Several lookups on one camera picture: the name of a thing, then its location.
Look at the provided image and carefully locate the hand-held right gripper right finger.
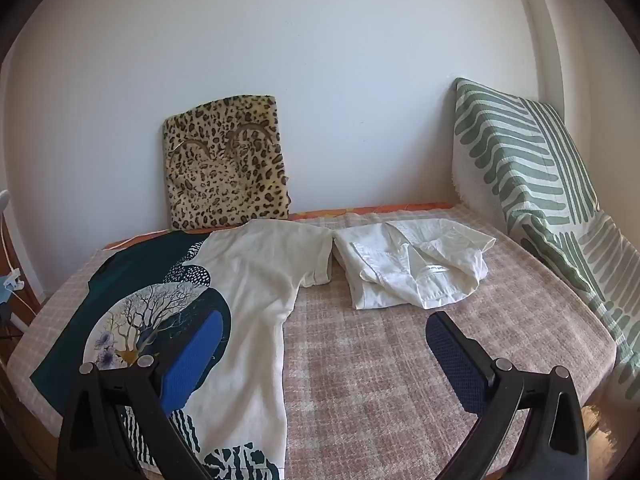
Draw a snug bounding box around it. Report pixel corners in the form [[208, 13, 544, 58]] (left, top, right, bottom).
[[425, 311, 601, 480]]

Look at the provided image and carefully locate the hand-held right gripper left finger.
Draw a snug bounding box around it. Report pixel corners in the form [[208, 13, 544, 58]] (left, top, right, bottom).
[[56, 309, 232, 480]]

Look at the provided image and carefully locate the white teal printed t-shirt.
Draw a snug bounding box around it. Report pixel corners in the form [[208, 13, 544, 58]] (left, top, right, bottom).
[[30, 220, 335, 480]]

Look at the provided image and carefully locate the pink plaid blanket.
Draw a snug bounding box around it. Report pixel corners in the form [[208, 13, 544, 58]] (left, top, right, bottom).
[[7, 205, 618, 480]]

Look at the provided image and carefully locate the folded white shirt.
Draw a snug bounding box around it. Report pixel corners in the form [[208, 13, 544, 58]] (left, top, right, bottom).
[[333, 218, 497, 310]]

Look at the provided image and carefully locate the leopard print cushion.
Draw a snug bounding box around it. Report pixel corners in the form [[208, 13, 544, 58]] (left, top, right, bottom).
[[161, 93, 293, 233]]

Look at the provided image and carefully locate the light blue board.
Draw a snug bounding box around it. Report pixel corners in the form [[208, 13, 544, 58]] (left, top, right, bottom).
[[0, 271, 26, 306]]

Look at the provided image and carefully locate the green striped white pillow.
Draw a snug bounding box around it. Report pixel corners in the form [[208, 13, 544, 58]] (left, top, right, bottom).
[[452, 77, 640, 406]]

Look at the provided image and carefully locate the white clip lamp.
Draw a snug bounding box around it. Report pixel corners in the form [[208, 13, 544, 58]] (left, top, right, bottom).
[[0, 190, 37, 333]]

